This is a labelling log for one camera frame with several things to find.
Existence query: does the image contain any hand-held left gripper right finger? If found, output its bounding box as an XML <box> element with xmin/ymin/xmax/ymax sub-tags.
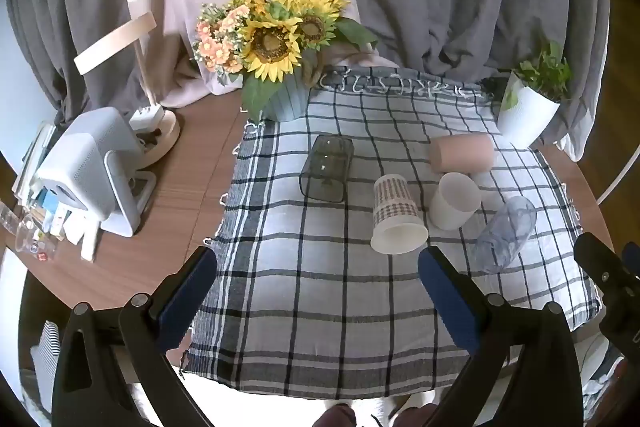
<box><xmin>418</xmin><ymin>246</ymin><xmax>585</xmax><ymax>427</ymax></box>

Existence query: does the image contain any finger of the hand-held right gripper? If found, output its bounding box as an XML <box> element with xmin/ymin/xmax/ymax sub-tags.
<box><xmin>573</xmin><ymin>232</ymin><xmax>640</xmax><ymax>358</ymax></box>

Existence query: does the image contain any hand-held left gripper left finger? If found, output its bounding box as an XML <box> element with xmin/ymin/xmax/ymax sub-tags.
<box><xmin>51</xmin><ymin>246</ymin><xmax>219</xmax><ymax>427</ymax></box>

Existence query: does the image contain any patterned paper cup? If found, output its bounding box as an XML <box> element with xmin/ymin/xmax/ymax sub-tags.
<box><xmin>370</xmin><ymin>174</ymin><xmax>430</xmax><ymax>255</ymax></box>

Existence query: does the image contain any white cup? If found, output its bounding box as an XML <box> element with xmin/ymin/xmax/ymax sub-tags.
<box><xmin>428</xmin><ymin>172</ymin><xmax>483</xmax><ymax>231</ymax></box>

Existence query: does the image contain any pink cup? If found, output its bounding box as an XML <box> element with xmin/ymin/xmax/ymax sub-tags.
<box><xmin>428</xmin><ymin>133</ymin><xmax>494</xmax><ymax>174</ymax></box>

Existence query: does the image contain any small clear plastic cup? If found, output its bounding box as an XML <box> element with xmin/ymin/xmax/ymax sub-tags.
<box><xmin>0</xmin><ymin>201</ymin><xmax>62</xmax><ymax>264</ymax></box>

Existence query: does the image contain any smoky grey square glass cup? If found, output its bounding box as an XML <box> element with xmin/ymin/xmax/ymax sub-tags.
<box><xmin>299</xmin><ymin>134</ymin><xmax>355</xmax><ymax>204</ymax></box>

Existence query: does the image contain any black white checked cloth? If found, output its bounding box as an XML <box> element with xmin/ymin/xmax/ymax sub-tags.
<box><xmin>180</xmin><ymin>66</ymin><xmax>603</xmax><ymax>400</ymax></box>

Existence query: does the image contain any striped grey cloth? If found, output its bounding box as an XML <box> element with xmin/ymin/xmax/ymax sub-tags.
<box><xmin>29</xmin><ymin>319</ymin><xmax>62</xmax><ymax>410</ymax></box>

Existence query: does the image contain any white projector on stand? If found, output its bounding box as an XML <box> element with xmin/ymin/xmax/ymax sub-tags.
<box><xmin>35</xmin><ymin>107</ymin><xmax>158</xmax><ymax>264</ymax></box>

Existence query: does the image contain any white plant pot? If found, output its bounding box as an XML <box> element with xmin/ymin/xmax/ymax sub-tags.
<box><xmin>496</xmin><ymin>71</ymin><xmax>561</xmax><ymax>148</ymax></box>

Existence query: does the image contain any white power strip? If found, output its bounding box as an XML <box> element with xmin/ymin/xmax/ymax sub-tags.
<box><xmin>130</xmin><ymin>103</ymin><xmax>165</xmax><ymax>134</ymax></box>

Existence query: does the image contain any green potted plant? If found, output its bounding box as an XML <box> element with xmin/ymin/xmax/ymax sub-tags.
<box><xmin>501</xmin><ymin>39</ymin><xmax>573</xmax><ymax>110</ymax></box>

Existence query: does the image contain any stack of books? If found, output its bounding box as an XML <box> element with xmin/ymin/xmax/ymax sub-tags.
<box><xmin>11</xmin><ymin>121</ymin><xmax>92</xmax><ymax>258</ymax></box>

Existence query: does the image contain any blue-grey ribbed flower pot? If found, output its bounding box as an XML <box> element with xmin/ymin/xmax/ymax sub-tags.
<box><xmin>259</xmin><ymin>66</ymin><xmax>322</xmax><ymax>123</ymax></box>

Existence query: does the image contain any white desk lamp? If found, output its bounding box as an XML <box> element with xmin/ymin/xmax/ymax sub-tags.
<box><xmin>74</xmin><ymin>0</ymin><xmax>182</xmax><ymax>168</ymax></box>

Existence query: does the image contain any sunflower bouquet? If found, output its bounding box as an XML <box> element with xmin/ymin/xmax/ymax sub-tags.
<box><xmin>191</xmin><ymin>0</ymin><xmax>379</xmax><ymax>124</ymax></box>

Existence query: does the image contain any white cable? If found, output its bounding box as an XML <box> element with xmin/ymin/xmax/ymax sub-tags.
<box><xmin>596</xmin><ymin>164</ymin><xmax>640</xmax><ymax>214</ymax></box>

